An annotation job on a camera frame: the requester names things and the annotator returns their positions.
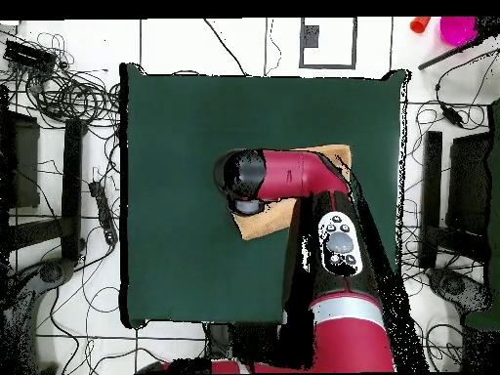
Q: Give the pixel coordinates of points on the orange terry towel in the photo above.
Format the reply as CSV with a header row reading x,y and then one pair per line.
x,y
265,224

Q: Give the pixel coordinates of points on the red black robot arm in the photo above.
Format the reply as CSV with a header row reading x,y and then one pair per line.
x,y
343,343

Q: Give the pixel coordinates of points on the dark green table cloth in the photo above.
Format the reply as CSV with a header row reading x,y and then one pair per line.
x,y
175,254

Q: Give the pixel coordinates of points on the black power strip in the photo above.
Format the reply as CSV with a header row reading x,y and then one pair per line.
x,y
103,213

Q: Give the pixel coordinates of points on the dark grey square patch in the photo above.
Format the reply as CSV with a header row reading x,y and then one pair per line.
x,y
310,37

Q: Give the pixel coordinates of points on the black stand base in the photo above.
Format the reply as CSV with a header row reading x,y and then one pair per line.
x,y
453,287
50,273

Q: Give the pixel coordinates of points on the dark box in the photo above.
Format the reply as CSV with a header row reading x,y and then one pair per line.
x,y
23,160
468,183

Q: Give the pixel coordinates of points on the black power adapter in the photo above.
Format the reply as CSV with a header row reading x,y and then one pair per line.
x,y
453,114

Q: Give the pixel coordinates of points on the black tripod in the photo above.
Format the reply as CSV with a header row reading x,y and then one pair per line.
x,y
445,56

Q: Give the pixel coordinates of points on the orange plastic cup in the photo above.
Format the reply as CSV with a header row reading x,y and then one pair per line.
x,y
420,24

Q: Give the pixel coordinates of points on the black electronics box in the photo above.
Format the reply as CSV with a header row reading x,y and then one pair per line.
x,y
27,56

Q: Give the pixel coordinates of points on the magenta plastic bowl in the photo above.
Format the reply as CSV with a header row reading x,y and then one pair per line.
x,y
457,30

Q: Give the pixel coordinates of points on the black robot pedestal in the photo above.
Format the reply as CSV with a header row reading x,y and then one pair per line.
x,y
218,343

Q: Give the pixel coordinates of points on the grey square frame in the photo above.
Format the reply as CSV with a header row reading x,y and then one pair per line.
x,y
301,58

